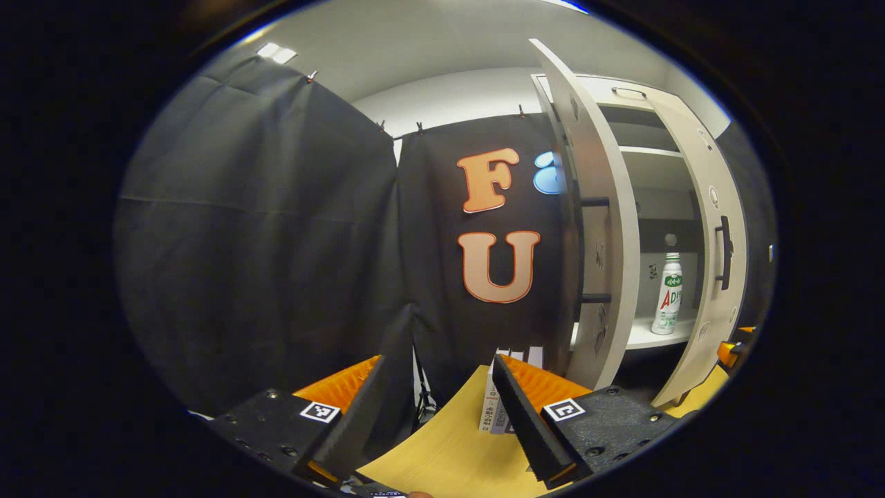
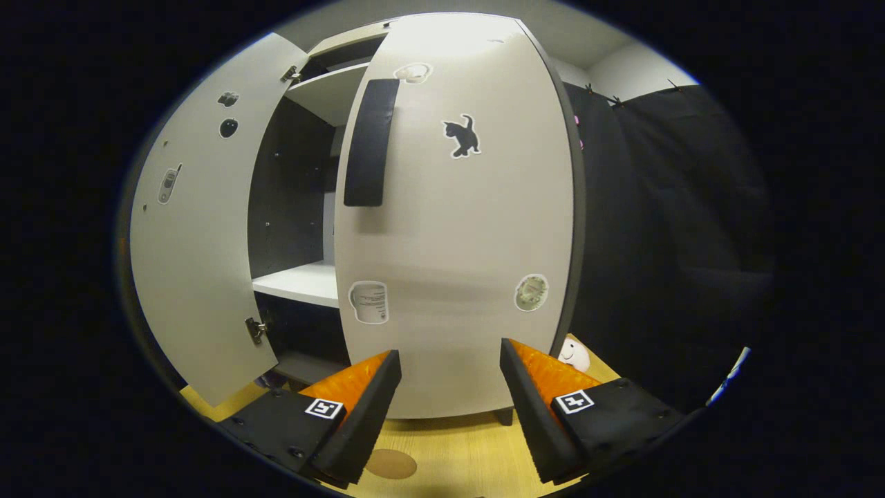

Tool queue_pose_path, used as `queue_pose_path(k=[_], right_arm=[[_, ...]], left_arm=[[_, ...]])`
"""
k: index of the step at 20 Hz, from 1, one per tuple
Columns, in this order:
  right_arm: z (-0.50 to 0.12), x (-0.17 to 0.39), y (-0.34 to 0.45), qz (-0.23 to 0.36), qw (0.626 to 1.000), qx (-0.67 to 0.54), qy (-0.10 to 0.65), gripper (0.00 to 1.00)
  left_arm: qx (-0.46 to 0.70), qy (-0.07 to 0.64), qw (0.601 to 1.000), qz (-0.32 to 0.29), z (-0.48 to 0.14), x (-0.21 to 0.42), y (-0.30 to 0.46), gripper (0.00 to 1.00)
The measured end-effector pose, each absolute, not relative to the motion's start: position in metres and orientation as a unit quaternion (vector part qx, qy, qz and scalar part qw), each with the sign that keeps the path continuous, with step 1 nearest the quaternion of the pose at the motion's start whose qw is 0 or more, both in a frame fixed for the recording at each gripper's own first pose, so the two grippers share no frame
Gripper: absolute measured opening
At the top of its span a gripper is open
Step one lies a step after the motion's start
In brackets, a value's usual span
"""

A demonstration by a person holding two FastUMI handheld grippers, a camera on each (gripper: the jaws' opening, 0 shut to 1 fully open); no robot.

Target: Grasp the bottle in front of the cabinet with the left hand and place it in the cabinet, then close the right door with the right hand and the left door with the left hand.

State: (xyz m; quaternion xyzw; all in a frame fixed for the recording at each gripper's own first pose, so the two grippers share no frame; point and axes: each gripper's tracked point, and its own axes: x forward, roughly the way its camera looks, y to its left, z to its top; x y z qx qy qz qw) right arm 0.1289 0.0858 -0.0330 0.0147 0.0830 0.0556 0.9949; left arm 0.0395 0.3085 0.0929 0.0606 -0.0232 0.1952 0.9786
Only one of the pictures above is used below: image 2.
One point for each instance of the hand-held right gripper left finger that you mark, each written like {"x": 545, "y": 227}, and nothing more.
{"x": 370, "y": 408}

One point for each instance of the black backdrop cloth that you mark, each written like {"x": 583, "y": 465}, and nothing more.
{"x": 677, "y": 242}

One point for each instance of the small white plush toy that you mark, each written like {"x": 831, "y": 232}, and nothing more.
{"x": 575, "y": 353}

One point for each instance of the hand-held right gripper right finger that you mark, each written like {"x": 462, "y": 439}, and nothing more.
{"x": 532, "y": 415}

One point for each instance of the small purple object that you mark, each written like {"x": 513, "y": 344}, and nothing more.
{"x": 266, "y": 379}

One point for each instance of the dark grey cabinet shelf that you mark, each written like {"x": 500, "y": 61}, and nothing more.
{"x": 311, "y": 366}

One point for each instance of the white cabinet shelf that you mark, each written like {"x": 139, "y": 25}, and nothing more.
{"x": 328, "y": 93}
{"x": 304, "y": 282}

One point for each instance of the white and grey cabinet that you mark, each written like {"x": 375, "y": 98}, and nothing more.
{"x": 290, "y": 194}

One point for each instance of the round brown disc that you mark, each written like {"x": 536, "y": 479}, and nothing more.
{"x": 390, "y": 463}

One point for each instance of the metal door hinge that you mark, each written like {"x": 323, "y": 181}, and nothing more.
{"x": 290, "y": 72}
{"x": 257, "y": 328}

